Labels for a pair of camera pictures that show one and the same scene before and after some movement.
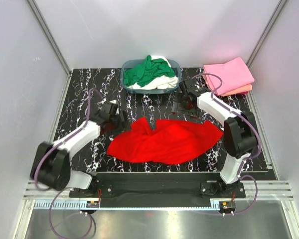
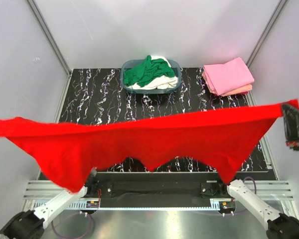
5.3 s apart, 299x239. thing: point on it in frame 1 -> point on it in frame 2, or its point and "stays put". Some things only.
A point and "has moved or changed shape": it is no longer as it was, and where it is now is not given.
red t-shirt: [169, 142] has moved or changed shape
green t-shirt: [150, 69] stays put
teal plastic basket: [126, 64] stays put
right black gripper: [179, 99] -> [296, 126]
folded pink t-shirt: [234, 74] stays put
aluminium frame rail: [267, 190] stays put
